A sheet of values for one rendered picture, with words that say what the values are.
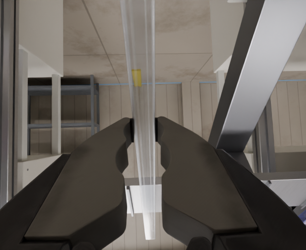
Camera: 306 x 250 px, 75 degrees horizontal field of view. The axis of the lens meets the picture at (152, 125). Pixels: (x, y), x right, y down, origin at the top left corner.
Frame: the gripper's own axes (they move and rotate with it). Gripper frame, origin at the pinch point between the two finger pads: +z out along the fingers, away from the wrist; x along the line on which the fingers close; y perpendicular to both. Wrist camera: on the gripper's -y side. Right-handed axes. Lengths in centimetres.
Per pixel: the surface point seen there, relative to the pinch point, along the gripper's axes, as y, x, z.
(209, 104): 136, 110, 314
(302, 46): 5, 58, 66
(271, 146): 26, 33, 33
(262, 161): 29, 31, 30
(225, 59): 12, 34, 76
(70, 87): 83, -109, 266
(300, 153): 36, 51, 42
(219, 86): 25, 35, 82
